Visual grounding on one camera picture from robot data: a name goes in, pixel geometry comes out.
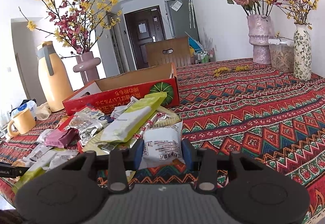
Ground white red-text snack packet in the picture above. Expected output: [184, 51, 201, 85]
[139, 121, 184, 170]

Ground green white nut bar packet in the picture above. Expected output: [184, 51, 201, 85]
[100, 92, 167, 143]

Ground yellow ceramic mug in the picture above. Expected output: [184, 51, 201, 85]
[7, 109, 36, 137]

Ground silver red jerky packet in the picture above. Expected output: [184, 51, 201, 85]
[66, 105, 113, 146]

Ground patterned red tablecloth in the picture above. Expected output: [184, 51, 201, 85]
[0, 57, 325, 224]

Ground red cardboard pumpkin box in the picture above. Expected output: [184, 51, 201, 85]
[63, 63, 180, 116]

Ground purple snack packet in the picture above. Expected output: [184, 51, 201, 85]
[44, 128, 79, 149]

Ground crumpled beige paper cup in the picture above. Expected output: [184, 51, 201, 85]
[36, 102, 52, 121]

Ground wet wipes pack blue label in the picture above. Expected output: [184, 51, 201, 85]
[11, 99, 37, 119]

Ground fallen yellow petals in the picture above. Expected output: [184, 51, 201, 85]
[213, 65, 249, 77]

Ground wooden chair back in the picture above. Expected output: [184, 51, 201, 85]
[145, 37, 191, 67]

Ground dark entrance door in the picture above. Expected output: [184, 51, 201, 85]
[125, 6, 165, 69]

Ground clear plastic food jar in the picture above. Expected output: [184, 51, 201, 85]
[268, 39, 294, 73]

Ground grey refrigerator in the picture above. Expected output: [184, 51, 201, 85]
[165, 0, 199, 41]

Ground pink textured tall vase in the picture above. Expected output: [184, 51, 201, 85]
[247, 15, 275, 65]

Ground pink yellow blossom branches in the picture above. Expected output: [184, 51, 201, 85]
[23, 0, 122, 57]

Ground floral white ceramic vase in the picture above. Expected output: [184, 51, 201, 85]
[294, 24, 312, 81]

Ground pink ring vase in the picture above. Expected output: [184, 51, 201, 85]
[73, 52, 101, 85]

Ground yellow thermos jug grey handle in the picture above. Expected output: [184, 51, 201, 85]
[37, 41, 73, 112]

